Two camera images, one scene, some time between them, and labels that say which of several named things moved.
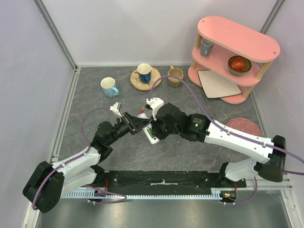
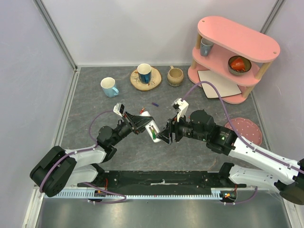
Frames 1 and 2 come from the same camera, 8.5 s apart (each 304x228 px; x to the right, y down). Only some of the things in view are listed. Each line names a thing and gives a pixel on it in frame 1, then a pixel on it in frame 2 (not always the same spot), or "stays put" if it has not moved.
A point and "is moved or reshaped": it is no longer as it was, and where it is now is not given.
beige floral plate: x=136 y=83 stays put
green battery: x=150 y=133 is moved or reshaped
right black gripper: x=156 y=130 → x=175 y=130
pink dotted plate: x=244 y=126 stays put
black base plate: x=163 y=181 stays put
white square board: x=214 y=86 stays put
